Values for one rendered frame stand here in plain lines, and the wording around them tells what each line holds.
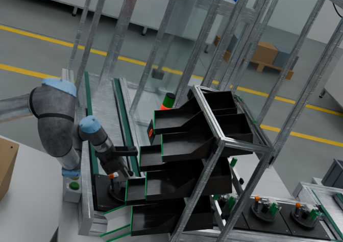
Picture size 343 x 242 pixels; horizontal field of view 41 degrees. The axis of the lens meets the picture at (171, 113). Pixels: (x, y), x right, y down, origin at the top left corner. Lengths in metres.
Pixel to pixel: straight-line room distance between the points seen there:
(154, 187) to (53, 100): 0.44
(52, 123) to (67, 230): 0.65
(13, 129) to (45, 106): 2.54
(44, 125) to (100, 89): 1.51
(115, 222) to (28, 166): 0.60
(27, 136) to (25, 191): 1.90
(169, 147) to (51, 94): 0.42
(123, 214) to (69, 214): 0.30
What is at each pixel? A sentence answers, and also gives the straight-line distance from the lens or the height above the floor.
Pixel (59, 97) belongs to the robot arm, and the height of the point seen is 1.53.
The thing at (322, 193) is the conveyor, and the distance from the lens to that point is 3.03.
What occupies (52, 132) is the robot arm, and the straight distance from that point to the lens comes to 1.53.
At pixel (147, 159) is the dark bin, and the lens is 1.70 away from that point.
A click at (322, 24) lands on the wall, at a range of 11.69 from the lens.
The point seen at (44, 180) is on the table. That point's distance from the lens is 2.26.
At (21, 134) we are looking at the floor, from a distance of 4.06.
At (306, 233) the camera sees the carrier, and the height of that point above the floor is 0.97.
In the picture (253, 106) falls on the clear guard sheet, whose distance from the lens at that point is 3.24.
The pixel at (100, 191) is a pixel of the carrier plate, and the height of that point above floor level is 0.97.
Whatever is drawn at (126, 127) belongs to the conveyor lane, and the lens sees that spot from 2.67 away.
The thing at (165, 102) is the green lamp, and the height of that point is 1.38.
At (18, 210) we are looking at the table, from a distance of 2.09.
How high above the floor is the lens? 2.27
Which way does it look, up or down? 26 degrees down
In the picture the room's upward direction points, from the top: 22 degrees clockwise
